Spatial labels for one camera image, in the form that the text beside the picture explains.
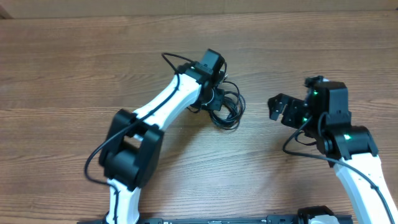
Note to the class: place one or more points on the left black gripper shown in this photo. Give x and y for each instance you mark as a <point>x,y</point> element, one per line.
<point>217,104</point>

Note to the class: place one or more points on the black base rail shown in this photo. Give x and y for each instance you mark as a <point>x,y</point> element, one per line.
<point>270,219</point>

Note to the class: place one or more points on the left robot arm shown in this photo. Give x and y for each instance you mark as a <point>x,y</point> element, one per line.
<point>130,153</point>

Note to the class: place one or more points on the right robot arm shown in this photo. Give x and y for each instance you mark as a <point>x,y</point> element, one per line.
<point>350,150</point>

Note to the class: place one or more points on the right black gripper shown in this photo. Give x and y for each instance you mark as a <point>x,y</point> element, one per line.
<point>293,106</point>

